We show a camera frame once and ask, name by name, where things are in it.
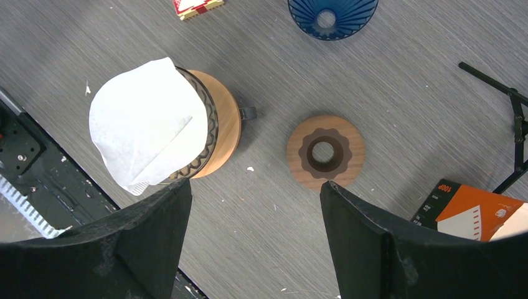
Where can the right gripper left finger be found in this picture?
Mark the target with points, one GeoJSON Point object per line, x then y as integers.
{"type": "Point", "coordinates": [132, 253]}

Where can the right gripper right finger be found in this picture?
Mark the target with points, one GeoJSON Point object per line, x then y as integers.
{"type": "Point", "coordinates": [377, 254]}

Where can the white paper coffee filter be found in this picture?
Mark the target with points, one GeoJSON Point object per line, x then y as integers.
{"type": "Point", "coordinates": [147, 123]}

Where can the orange coffee filter box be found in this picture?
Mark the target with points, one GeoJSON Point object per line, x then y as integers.
{"type": "Point", "coordinates": [471, 213]}

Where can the playing card box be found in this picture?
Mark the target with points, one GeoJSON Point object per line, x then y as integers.
{"type": "Point", "coordinates": [186, 9]}

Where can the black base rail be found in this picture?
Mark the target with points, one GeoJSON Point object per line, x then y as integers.
{"type": "Point", "coordinates": [49, 188]}

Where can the grey dripper with handle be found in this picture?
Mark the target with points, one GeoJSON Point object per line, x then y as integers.
{"type": "Point", "coordinates": [247, 113]}

